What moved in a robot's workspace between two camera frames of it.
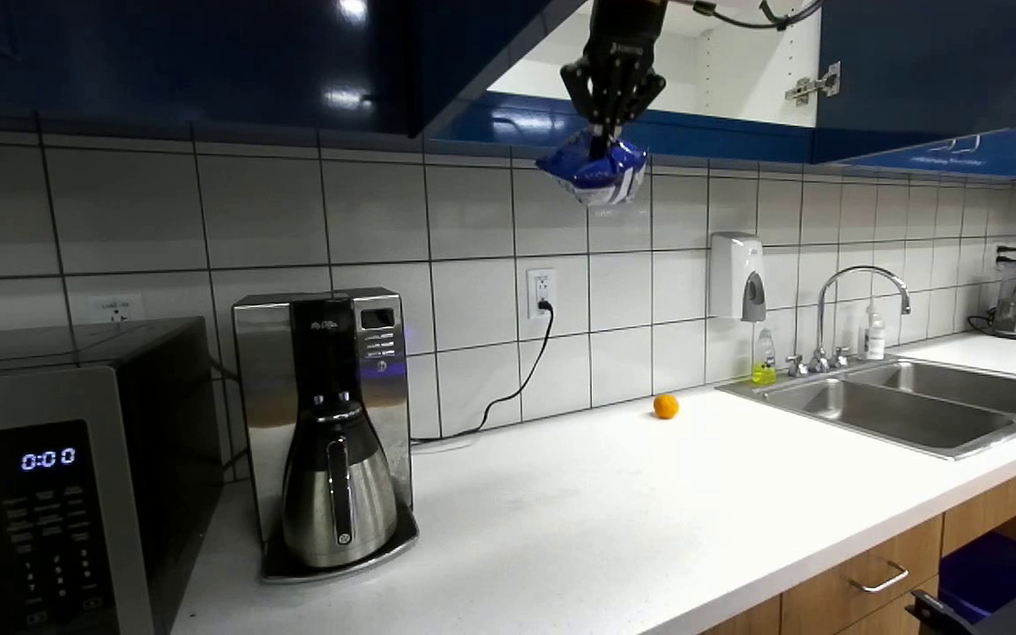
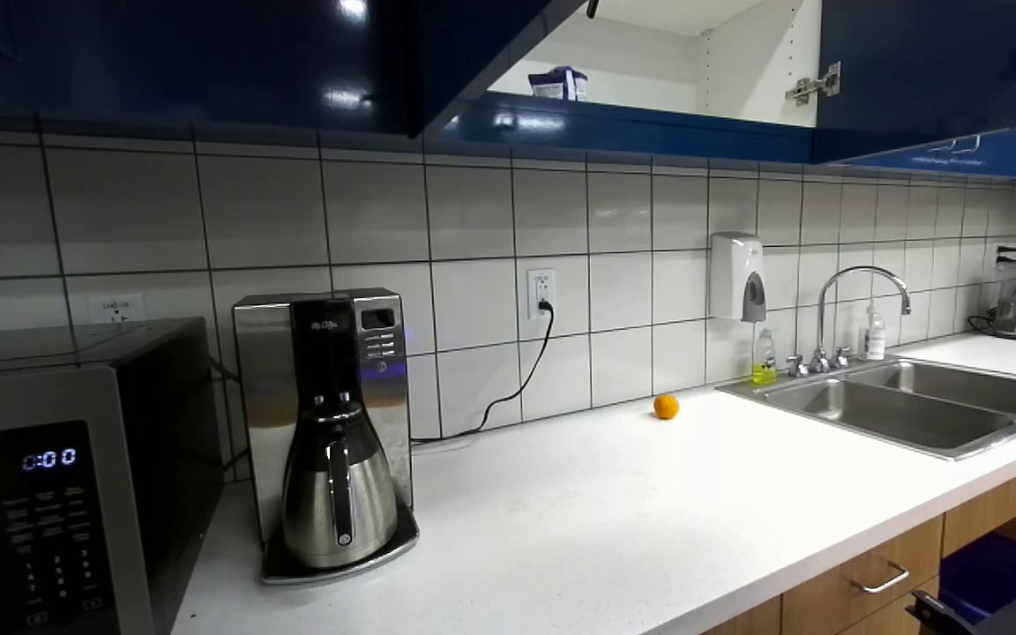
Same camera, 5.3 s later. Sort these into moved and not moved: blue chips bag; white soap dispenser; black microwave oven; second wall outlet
Moved: blue chips bag
Not moved: second wall outlet; white soap dispenser; black microwave oven
